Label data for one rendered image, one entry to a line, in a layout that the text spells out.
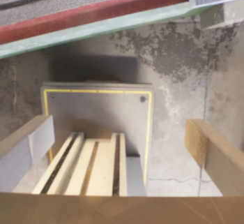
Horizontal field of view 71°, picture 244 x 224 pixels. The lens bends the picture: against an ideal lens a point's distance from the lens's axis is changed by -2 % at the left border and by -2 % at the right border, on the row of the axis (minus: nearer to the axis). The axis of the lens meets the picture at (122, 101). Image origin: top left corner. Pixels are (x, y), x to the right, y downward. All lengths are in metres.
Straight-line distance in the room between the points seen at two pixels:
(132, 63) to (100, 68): 0.25
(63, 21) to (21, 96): 1.10
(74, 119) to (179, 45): 0.92
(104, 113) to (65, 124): 0.26
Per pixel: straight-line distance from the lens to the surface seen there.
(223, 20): 0.77
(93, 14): 0.58
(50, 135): 0.17
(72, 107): 1.13
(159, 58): 1.39
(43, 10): 0.59
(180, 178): 1.83
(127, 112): 1.10
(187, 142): 0.17
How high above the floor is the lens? 1.36
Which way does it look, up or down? 75 degrees down
